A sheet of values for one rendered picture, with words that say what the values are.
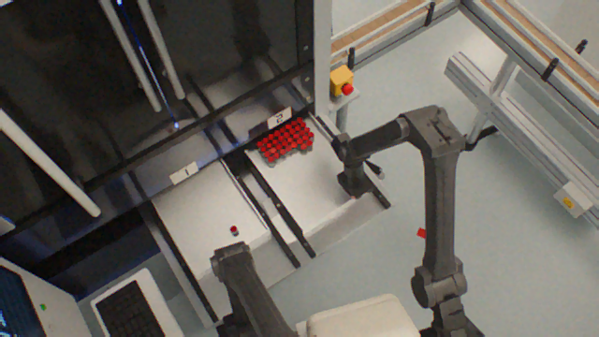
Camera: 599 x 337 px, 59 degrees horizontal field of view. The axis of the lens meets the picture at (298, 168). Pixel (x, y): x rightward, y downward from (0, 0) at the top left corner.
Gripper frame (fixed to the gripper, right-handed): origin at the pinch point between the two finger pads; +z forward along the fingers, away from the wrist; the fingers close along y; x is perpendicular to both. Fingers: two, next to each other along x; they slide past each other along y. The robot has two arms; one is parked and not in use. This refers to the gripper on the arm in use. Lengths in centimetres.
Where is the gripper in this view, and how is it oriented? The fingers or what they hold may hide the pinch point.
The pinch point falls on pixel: (356, 197)
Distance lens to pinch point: 165.3
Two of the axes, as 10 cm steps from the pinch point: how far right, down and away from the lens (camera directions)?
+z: 1.3, 5.7, 8.1
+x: -8.3, 5.2, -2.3
